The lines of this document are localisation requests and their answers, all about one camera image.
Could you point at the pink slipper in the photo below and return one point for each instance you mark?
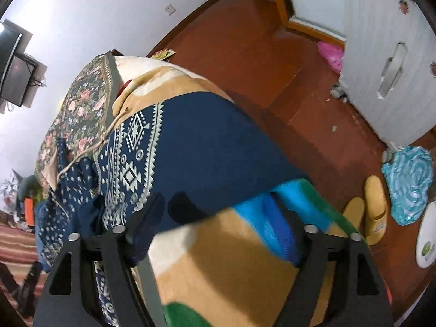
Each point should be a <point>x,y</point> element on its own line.
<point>331,56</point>

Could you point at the white wall socket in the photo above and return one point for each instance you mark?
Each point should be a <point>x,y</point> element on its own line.
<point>170,9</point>

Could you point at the orange box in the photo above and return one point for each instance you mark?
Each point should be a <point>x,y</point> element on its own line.
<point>29,213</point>

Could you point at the crumpled silver plastic bag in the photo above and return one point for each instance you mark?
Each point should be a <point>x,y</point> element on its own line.
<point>9,189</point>

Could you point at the black wall television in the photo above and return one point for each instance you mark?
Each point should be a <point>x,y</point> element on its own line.
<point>8,61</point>

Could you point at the navy patterned hooded sweater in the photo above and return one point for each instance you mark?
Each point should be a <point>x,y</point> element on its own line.
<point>211,150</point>

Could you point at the striped red cloth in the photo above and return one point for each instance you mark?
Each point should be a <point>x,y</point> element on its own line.
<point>17,242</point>

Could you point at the wooden door frame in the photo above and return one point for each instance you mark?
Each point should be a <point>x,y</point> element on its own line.
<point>286,17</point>

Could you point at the beige colourful printed blanket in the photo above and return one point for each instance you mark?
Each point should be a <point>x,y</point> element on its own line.
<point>218,265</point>

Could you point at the yellow slipper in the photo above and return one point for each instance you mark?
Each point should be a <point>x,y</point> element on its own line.
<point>375,207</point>
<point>354,213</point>

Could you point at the dark monitor screen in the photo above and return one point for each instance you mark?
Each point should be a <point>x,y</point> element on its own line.
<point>21,81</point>

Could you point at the cream bed sheet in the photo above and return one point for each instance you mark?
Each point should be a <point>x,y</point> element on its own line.
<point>136,63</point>

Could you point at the red flat object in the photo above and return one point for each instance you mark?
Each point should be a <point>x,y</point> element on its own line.
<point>125,87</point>

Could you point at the cartoon sticker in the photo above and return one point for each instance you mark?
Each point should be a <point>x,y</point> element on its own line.
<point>404,6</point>

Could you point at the dark floral bedspread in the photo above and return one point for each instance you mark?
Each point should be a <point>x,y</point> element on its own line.
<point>85,102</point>

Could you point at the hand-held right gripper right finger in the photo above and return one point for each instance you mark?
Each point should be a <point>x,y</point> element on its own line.
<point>310,257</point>

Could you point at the teal swirl mat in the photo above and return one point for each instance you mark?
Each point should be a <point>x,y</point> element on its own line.
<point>407,184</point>

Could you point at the yellow green booklet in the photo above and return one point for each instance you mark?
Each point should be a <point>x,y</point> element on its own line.
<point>163,54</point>

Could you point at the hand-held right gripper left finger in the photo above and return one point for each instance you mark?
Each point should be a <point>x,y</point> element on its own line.
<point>147,233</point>

